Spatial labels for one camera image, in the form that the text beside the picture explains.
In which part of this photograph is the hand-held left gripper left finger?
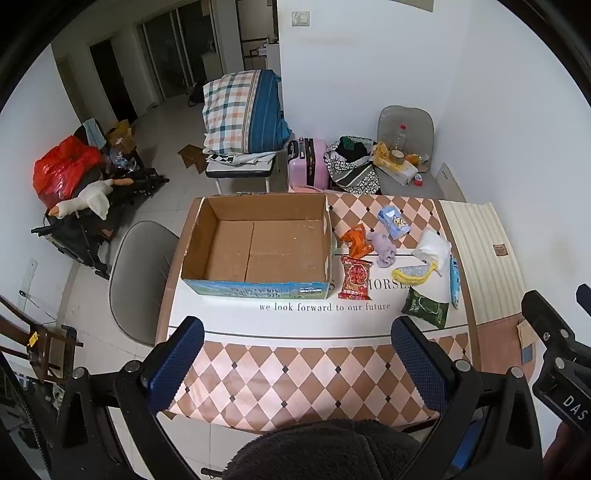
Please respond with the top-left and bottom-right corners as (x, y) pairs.
(48, 316), (205, 480)

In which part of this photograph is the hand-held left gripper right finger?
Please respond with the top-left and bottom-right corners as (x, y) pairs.
(390, 316), (543, 480)

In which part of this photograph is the green wipes packet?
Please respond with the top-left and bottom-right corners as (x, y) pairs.
(401, 288), (450, 329)

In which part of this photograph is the long blue packet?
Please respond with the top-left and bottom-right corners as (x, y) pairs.
(449, 254), (462, 309)

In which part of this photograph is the yellow-rimmed silver pouch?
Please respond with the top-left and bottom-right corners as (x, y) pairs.
(398, 261), (439, 286)

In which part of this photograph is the red snack packet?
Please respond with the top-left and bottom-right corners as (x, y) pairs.
(338, 256), (374, 301)

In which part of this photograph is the white plastic bag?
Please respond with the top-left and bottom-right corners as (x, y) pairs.
(412, 228), (452, 273)

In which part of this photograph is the purple plush sock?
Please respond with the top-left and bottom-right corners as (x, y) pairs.
(369, 231), (398, 268)

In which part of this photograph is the orange snack packet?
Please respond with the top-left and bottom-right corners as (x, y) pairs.
(341, 224), (374, 259)

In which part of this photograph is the blue cartoon tissue pack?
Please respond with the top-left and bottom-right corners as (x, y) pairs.
(378, 206), (411, 240)

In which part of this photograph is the person's right forearm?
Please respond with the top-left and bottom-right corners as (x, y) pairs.
(542, 420), (591, 480)

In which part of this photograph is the beige cardboard piece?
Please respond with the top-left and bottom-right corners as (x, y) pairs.
(516, 318), (536, 349)

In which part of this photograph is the white striped mat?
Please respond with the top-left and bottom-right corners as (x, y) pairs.
(438, 199), (527, 326)

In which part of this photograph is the grey round-back chair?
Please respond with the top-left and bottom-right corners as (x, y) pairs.
(109, 220), (180, 347)

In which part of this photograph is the checkered tablecloth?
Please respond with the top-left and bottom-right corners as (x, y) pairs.
(154, 191), (483, 435)

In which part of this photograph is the person's dark fleece clothing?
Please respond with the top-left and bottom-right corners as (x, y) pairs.
(222, 418), (435, 480)

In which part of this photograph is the wooden chair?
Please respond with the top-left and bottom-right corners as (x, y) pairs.
(0, 295), (84, 384)

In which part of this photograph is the black folded stroller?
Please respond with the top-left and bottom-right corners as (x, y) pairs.
(31, 166), (169, 280)

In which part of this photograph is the white leaning board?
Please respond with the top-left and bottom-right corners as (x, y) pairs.
(434, 162), (466, 203)

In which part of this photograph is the white goose plush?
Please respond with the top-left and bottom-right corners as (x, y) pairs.
(50, 178), (134, 220)

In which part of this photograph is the white tissue box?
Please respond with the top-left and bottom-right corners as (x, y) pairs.
(392, 159), (419, 185)

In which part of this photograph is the patterned tote bag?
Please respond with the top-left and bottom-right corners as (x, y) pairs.
(323, 136), (382, 195)

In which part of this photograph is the folding bench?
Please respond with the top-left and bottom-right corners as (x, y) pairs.
(204, 152), (278, 195)

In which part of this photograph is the small brown cardboard box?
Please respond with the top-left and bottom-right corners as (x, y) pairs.
(178, 144), (208, 174)

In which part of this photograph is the red plastic bag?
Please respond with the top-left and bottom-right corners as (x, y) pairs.
(32, 136), (105, 206)

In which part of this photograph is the pink suitcase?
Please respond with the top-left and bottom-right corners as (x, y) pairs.
(287, 137), (329, 191)

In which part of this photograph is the tan cardboard box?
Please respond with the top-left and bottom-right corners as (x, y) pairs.
(105, 119), (137, 153)

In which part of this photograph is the grey padded chair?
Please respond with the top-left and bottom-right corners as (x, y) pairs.
(374, 105), (444, 197)

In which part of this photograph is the light blue cloth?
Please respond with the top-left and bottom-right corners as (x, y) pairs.
(83, 119), (107, 148)

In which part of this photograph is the plaid bedding bundle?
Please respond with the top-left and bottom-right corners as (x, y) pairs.
(202, 69), (291, 155)

